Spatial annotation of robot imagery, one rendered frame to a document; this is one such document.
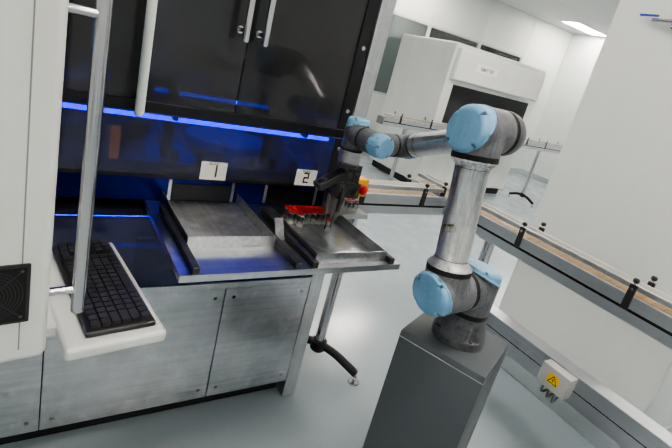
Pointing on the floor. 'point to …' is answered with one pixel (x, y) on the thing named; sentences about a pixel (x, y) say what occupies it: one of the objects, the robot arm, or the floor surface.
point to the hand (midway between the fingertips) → (328, 217)
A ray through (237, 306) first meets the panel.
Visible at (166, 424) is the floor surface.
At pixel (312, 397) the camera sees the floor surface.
